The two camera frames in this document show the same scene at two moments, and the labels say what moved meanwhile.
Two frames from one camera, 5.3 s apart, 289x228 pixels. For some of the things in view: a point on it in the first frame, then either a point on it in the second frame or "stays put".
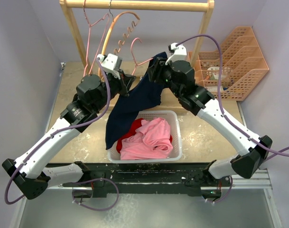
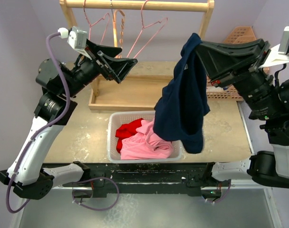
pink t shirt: x=153 y=141 stays put
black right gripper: x=158 y=68 → x=218 y=58
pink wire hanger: x=90 y=25 stays put
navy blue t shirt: x=146 y=93 → x=184 y=102
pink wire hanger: x=134 y=58 → x=143 y=27
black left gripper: x=124 y=83 → x=116 y=68
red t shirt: x=135 y=124 stays put
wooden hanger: x=108 y=31 → x=119 y=56
